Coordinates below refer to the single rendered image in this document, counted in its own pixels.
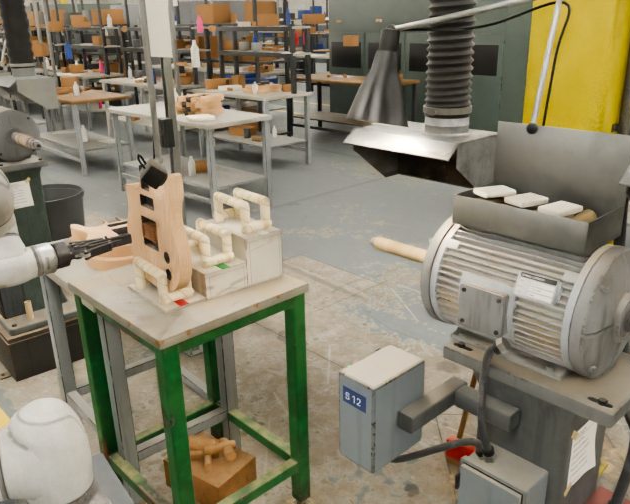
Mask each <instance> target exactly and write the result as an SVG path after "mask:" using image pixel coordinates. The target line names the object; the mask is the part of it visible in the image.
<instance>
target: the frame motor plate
mask: <svg viewBox="0 0 630 504"><path fill-rule="evenodd" d="M484 354H485V351H484V350H482V349H479V348H476V347H474V346H471V345H469V344H466V343H465V342H462V341H459V340H456V339H455V340H453V341H451V342H450V343H448V344H446V345H445V346H444V350H443V357H444V358H446V359H448V360H451V361H453V362H455V363H458V364H460V365H462V366H465V367H467V368H469V369H472V370H474V371H476V372H479V373H480V371H481V364H482V360H483V356H484ZM490 362H491V363H490V365H489V366H490V367H489V371H488V372H489V373H488V377H490V378H493V379H495V380H497V381H500V382H502V383H504V384H507V385H509V386H511V387H514V388H516V389H518V390H521V391H523V392H525V393H528V394H530V395H532V396H535V397H537V398H539V399H542V400H544V401H546V402H549V403H551V404H553V405H556V406H558V407H560V408H563V409H565V410H567V411H570V412H572V413H574V414H577V415H579V416H581V417H584V418H586V419H588V420H591V421H593V422H595V423H598V424H600V425H602V426H605V427H607V428H612V427H613V426H614V425H615V424H616V423H617V422H618V421H619V420H620V419H621V418H622V417H623V416H624V415H625V414H626V413H627V412H628V411H629V410H630V354H628V353H625V352H621V354H620V355H619V356H618V358H617V359H616V362H615V364H614V366H613V367H611V368H610V369H609V370H608V371H607V372H605V373H604V374H603V375H601V376H599V377H597V378H587V377H585V376H582V375H580V374H577V373H576V372H575V371H571V372H570V373H569V374H568V375H566V376H565V377H564V378H563V379H561V380H557V379H554V378H552V377H549V376H547V375H544V374H542V373H539V372H537V371H534V370H532V369H529V368H527V367H524V366H522V365H519V364H517V363H514V362H512V361H509V360H507V359H504V358H502V357H499V356H497V355H493V356H492V359H491V361H490Z"/></svg>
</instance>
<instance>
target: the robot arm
mask: <svg viewBox="0 0 630 504"><path fill-rule="evenodd" d="M104 237H105V238H104V239H103V237H100V238H94V239H88V240H82V241H73V242H72V241H71V242H69V245H66V244H65V243H64V242H57V243H53V244H49V243H42V244H37V245H31V246H29V247H25V245H24V244H23V242H22V240H21V239H20V236H19V233H18V229H17V224H16V218H15V215H14V194H13V190H12V187H11V185H10V183H9V181H8V179H7V177H6V176H5V174H4V173H3V172H2V171H1V170H0V288H7V287H12V286H16V285H19V284H23V283H25V282H28V281H29V280H31V279H33V278H36V277H41V276H43V275H47V274H51V273H55V272H56V271H57V269H61V268H65V267H68V266H70V264H71V261H72V260H74V259H76V260H78V259H82V258H83V257H84V258H85V260H89V259H91V258H92V257H95V256H98V255H101V254H104V253H107V252H110V251H112V250H113V249H112V248H115V247H119V246H123V245H127V244H131V243H132V237H131V234H130V233H127V234H123V235H118V236H114V237H110V238H107V236H104ZM8 499H15V502H16V504H111V501H110V500H109V499H108V498H106V497H105V496H104V495H103V493H102V491H101V490H100V488H99V486H98V484H97V483H96V481H95V479H94V476H93V468H92V456H91V449H90V445H89V440H88V437H87V433H86V430H85V428H84V426H83V424H82V422H81V420H80V418H79V416H78V415H77V413H76V412H75V411H74V410H73V408H72V407H71V406H70V405H69V404H67V403H66V402H64V401H62V400H60V399H57V398H41V399H37V400H34V401H32V402H30V403H28V404H26V405H24V406H23V407H21V408H20V409H19V410H18V411H17V412H16V413H15V414H14V415H13V416H12V417H11V419H10V421H9V424H8V425H7V426H5V427H3V428H2V429H0V502H2V501H5V500H8Z"/></svg>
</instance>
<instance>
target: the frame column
mask: <svg viewBox="0 0 630 504"><path fill-rule="evenodd" d="M487 383H488V384H487V390H486V391H487V392H486V394H487V395H489V396H492V397H494V398H496V399H498V400H501V401H503V402H505V403H507V404H509V405H512V406H514V407H516V408H518V409H520V416H519V424H518V425H517V426H516V427H515V428H514V429H513V430H511V431H510V432H508V431H506V430H504V429H502V428H500V427H498V426H495V425H493V424H491V423H489V422H487V421H486V427H487V433H488V436H489V440H490V442H492V443H493V444H495V445H497V446H499V447H501V448H503V449H505V450H507V451H509V452H511V453H513V454H515V455H517V456H519V457H521V458H523V459H525V460H527V461H529V462H531V463H533V464H535V465H537V466H539V467H541V468H543V469H545V470H547V471H548V473H549V474H548V482H547V489H546V497H545V504H583V503H584V502H585V501H586V500H587V499H588V498H589V496H590V495H591V494H592V493H593V492H594V491H595V490H596V485H597V479H598V472H599V466H600V460H601V454H602V448H603V442H604V436H605V430H606V427H605V426H602V425H600V424H598V423H595V422H593V421H591V420H588V419H586V418H584V417H581V416H579V415H577V414H574V413H572V412H570V411H567V410H565V409H563V408H560V407H558V406H556V405H553V404H551V403H549V402H546V401H544V400H542V399H539V398H537V397H535V396H532V395H530V394H528V393H525V392H523V391H521V390H518V389H516V388H514V387H511V386H509V385H507V384H504V383H502V382H500V381H497V380H495V379H493V378H490V377H488V382H487Z"/></svg>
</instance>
